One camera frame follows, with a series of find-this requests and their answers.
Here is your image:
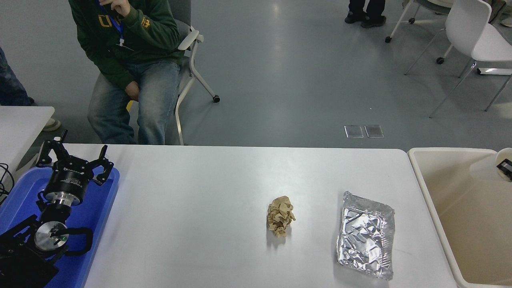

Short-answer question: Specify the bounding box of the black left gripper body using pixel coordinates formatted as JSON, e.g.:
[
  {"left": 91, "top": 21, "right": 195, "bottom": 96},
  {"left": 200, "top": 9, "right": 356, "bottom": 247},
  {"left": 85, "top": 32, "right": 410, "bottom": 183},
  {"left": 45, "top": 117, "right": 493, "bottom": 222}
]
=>
[{"left": 44, "top": 159, "right": 95, "bottom": 201}]

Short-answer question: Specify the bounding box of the white paper cup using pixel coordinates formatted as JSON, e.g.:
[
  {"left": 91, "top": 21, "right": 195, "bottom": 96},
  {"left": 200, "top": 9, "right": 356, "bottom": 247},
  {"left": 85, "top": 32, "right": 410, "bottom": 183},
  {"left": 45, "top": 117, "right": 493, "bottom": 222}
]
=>
[{"left": 470, "top": 148, "right": 512, "bottom": 183}]

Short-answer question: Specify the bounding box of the silver foil tray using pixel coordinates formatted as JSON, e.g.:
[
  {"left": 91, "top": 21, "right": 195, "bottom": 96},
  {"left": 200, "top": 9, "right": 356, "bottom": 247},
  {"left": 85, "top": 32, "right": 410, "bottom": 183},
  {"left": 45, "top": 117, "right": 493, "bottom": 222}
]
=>
[{"left": 336, "top": 191, "right": 396, "bottom": 280}]

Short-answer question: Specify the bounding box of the seated person's right hand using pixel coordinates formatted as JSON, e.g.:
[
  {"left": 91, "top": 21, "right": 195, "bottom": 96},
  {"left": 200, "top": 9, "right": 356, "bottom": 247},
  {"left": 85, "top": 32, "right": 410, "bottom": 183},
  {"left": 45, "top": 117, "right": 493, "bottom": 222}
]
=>
[{"left": 124, "top": 81, "right": 141, "bottom": 101}]

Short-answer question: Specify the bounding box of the seated person's left hand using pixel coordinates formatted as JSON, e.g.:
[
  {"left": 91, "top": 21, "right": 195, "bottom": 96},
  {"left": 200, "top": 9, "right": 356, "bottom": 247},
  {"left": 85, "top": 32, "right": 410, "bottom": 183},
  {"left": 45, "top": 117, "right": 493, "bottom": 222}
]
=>
[{"left": 100, "top": 0, "right": 131, "bottom": 17}]

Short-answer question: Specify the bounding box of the blue plastic tray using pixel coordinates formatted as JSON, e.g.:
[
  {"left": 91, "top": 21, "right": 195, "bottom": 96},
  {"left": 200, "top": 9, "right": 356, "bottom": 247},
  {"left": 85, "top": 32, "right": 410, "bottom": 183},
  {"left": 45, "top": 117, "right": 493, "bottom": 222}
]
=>
[{"left": 0, "top": 166, "right": 120, "bottom": 288}]

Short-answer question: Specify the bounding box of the white side table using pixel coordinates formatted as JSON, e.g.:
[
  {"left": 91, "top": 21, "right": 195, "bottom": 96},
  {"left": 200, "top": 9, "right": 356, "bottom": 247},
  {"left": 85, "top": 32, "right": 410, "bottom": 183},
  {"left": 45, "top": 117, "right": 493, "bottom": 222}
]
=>
[{"left": 0, "top": 106, "right": 55, "bottom": 170}]

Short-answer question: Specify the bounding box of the large pale plastic bin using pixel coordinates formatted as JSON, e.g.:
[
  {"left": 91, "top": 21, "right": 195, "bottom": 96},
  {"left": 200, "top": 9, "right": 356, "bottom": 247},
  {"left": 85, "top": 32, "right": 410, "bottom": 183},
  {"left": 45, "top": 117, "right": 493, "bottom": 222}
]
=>
[{"left": 407, "top": 147, "right": 512, "bottom": 288}]

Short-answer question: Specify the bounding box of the seated person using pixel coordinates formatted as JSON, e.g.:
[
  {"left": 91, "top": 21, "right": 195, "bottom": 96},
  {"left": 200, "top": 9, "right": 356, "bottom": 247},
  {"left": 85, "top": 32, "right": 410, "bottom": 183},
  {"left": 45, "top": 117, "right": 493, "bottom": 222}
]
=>
[{"left": 68, "top": 0, "right": 185, "bottom": 145}]

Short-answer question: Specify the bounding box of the white plastic chair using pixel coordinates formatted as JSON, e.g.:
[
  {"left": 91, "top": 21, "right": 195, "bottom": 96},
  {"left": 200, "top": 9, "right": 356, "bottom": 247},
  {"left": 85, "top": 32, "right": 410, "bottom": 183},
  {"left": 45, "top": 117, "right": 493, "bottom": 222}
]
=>
[{"left": 404, "top": 0, "right": 512, "bottom": 118}]

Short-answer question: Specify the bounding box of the gray chair with white armrest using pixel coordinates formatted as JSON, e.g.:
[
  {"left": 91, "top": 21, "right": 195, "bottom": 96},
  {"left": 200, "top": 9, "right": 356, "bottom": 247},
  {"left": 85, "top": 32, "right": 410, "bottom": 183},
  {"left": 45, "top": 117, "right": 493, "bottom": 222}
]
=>
[{"left": 92, "top": 0, "right": 221, "bottom": 146}]

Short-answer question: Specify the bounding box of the white-framed chair on casters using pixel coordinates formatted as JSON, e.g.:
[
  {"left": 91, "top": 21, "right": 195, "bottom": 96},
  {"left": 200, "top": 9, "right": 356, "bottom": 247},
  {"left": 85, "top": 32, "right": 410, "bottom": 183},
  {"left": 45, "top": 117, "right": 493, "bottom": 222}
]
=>
[{"left": 383, "top": 0, "right": 456, "bottom": 65}]

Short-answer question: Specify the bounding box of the crumpled tan paper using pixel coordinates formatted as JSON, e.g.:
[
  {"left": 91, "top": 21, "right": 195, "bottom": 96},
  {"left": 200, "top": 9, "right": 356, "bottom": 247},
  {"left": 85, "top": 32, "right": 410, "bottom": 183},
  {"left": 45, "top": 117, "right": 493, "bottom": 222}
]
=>
[{"left": 267, "top": 196, "right": 297, "bottom": 238}]

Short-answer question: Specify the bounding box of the black cable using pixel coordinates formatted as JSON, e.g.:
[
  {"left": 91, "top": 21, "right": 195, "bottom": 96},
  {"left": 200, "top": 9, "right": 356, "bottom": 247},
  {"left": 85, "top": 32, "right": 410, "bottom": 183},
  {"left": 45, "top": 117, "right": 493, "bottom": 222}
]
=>
[{"left": 0, "top": 162, "right": 16, "bottom": 204}]

